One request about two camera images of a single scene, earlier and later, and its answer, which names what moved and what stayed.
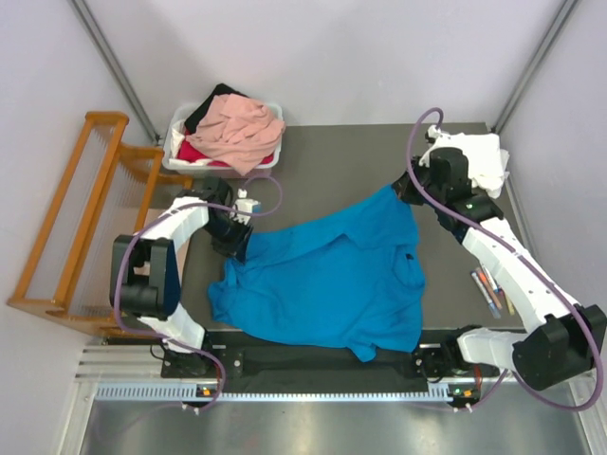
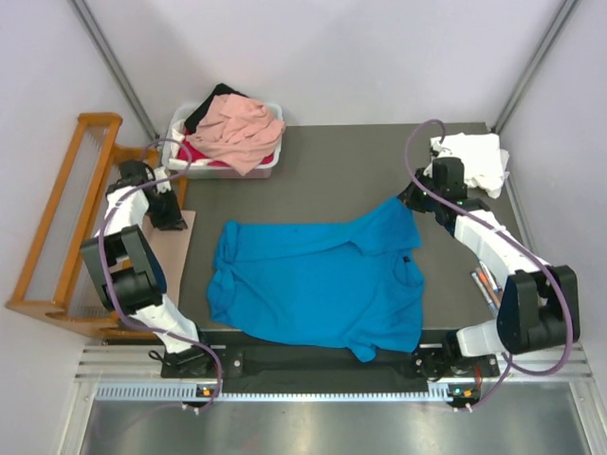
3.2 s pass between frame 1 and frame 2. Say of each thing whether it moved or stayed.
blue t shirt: stayed
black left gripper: moved
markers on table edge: stayed
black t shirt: stayed
